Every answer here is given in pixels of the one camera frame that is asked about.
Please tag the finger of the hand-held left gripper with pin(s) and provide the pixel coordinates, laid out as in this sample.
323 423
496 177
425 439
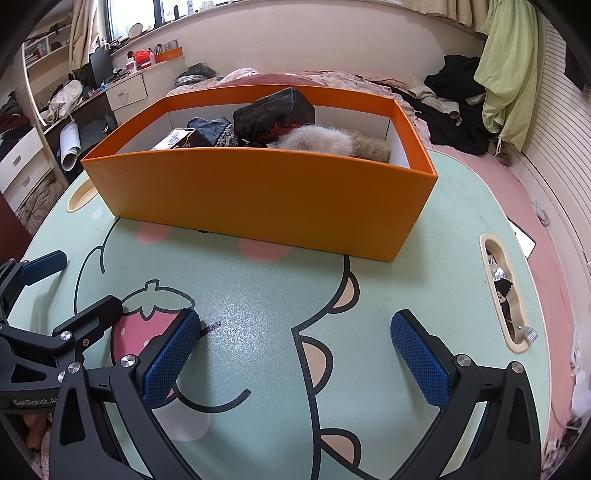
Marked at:
92 321
44 268

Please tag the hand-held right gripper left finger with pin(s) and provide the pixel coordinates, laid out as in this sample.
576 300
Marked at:
171 360

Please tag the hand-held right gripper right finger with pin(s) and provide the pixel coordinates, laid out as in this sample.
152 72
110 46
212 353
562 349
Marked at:
420 364

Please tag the orange storage box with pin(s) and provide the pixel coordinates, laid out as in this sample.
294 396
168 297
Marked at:
258 198

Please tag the person's left forearm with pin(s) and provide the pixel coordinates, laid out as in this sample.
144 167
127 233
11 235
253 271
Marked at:
33 427

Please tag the green cartoon print desktop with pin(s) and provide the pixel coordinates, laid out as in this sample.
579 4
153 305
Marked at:
277 300

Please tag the beige patterned bedding bundle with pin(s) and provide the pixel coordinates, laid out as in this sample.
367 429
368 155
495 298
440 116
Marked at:
41 203

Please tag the white drawer cabinet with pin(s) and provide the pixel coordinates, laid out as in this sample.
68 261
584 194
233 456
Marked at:
21 161

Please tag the silver foil wrapper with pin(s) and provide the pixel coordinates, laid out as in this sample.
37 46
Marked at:
526 332
495 270

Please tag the rolled white paper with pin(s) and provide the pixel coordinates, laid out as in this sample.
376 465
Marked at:
71 143

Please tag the dark clothing heap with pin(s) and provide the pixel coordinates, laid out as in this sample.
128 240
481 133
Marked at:
11 120

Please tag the photo card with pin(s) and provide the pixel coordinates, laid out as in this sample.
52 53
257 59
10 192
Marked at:
524 240

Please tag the white clothes heap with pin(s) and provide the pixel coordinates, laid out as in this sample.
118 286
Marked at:
64 94

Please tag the small printed box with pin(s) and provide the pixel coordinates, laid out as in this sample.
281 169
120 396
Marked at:
173 138

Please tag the white desk with drawer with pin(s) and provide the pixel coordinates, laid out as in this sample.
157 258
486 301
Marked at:
129 90

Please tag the black monitor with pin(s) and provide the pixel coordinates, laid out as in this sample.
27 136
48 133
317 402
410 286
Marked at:
101 64

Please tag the dark blue cloth bag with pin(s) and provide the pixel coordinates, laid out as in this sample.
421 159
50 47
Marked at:
210 129

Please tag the white bottle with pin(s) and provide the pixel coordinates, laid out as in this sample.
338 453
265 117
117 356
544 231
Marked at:
131 65

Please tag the cream bookshelf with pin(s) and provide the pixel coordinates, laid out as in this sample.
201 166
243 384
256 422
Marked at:
46 46

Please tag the red packet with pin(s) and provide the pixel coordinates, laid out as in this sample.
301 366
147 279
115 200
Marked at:
142 56

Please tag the beige curtain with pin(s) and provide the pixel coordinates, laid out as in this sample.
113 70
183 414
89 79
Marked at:
85 27
468 11

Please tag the small orange box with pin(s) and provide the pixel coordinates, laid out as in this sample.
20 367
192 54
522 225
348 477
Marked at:
168 55

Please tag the white fluffy pompom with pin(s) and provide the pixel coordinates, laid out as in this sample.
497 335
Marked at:
314 141

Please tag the grey striped bag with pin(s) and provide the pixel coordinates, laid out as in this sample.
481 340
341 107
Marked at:
198 71

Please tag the round vanity mirror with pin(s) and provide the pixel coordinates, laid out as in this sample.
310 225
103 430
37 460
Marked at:
135 30

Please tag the red black small item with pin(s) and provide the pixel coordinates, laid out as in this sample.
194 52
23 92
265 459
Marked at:
281 129

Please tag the black quilted pouch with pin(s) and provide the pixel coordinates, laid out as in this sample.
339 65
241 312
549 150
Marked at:
272 113

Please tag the window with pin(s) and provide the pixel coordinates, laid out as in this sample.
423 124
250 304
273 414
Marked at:
138 11

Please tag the dark red pillow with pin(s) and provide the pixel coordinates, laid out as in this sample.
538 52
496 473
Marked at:
258 80

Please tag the black clothes pile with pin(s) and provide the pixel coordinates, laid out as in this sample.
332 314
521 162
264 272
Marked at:
457 74

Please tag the light green hanging garment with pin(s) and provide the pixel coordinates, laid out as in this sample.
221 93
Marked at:
508 69

